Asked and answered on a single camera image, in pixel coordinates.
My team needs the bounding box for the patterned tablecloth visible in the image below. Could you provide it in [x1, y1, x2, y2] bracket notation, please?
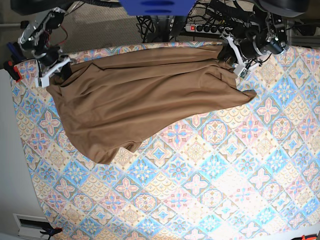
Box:
[11, 47, 320, 240]

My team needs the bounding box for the red black clamp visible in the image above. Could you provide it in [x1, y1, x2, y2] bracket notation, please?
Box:
[3, 60, 22, 82]

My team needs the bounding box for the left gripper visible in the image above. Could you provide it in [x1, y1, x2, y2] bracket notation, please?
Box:
[217, 33, 270, 78]

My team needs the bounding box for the red clamp bottom edge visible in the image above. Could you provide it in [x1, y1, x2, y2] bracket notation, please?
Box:
[298, 234, 318, 240]

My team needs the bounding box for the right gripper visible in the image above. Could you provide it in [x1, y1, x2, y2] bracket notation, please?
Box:
[36, 49, 76, 88]

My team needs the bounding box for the brown t-shirt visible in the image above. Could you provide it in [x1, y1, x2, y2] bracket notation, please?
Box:
[46, 45, 256, 165]

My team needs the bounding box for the black floor block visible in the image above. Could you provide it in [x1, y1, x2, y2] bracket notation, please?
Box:
[20, 20, 29, 30]

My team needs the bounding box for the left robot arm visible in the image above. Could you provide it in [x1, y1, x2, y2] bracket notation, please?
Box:
[218, 0, 288, 79]

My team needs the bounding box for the black power strip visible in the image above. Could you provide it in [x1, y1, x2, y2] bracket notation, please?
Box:
[184, 23, 233, 36]

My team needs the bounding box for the white floor vent box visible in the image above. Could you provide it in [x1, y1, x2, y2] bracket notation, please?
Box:
[13, 213, 50, 240]

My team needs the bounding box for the orange black spring clamp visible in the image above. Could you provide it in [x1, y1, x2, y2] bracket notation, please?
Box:
[39, 226, 63, 237]

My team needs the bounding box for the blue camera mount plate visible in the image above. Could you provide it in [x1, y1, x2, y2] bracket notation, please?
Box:
[119, 0, 196, 16]

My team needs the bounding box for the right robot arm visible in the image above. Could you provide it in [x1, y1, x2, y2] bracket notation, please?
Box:
[18, 7, 73, 88]

